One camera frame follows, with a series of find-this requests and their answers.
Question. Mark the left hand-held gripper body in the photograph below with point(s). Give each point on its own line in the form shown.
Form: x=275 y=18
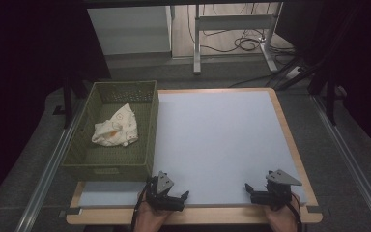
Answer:
x=161 y=188

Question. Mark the dark curtain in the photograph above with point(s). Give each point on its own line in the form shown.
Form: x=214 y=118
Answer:
x=364 y=64
x=19 y=80

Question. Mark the aluminium floor rail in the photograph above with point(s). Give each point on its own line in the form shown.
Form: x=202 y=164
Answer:
x=351 y=167
x=50 y=170

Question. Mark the dark table corner clamp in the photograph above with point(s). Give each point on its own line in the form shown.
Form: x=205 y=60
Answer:
x=71 y=211
x=314 y=209

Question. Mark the green woven plastic basket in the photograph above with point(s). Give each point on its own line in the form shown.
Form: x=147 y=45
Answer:
x=87 y=159

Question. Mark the person's left hand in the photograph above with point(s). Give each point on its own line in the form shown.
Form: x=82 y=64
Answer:
x=148 y=217

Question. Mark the person's right hand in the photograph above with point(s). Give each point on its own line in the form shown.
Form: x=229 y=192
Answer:
x=281 y=220

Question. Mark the white cabinet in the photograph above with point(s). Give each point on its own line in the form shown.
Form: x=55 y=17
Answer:
x=128 y=30

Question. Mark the pale grey table mat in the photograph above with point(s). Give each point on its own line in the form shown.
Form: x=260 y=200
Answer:
x=219 y=141

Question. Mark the black stand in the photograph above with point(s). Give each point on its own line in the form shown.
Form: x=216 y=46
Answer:
x=67 y=103
x=330 y=100

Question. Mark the cream printed cloth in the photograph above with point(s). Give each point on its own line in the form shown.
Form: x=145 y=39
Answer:
x=117 y=130

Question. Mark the white power strip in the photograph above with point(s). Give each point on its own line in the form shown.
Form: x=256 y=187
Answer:
x=293 y=72

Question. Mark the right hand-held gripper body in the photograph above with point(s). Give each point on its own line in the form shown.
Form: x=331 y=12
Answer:
x=280 y=190

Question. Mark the white metal desk frame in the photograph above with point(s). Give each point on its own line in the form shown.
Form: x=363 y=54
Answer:
x=235 y=22

